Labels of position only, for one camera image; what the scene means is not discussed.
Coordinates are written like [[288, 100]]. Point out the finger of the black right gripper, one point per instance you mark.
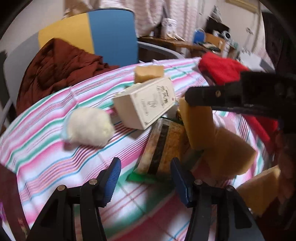
[[226, 96]]

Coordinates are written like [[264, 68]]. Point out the cardboard box on desk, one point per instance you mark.
[[217, 41]]

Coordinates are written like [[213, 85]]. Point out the blue bag on desk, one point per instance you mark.
[[199, 36]]

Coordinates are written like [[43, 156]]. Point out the beige cardboard box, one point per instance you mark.
[[141, 104]]

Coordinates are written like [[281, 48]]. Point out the dark red jacket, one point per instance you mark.
[[56, 66]]

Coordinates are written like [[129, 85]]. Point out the cracker packet green edge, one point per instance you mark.
[[168, 140]]

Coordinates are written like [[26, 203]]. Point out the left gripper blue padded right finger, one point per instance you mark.
[[182, 182]]

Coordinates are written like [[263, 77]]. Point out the pink striped curtain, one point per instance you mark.
[[148, 14]]

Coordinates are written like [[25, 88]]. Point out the wooden side desk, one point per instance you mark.
[[178, 46]]

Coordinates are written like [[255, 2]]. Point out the striped pink green tablecloth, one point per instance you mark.
[[34, 150]]

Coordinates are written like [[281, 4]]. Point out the blue yellow grey chair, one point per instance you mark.
[[106, 32]]

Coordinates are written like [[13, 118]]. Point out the yellow sponge large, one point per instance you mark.
[[229, 156]]

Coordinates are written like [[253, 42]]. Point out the white container on desk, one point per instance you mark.
[[168, 29]]

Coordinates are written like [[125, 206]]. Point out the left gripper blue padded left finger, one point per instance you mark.
[[108, 180]]

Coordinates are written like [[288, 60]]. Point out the red cloth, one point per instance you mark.
[[225, 70]]

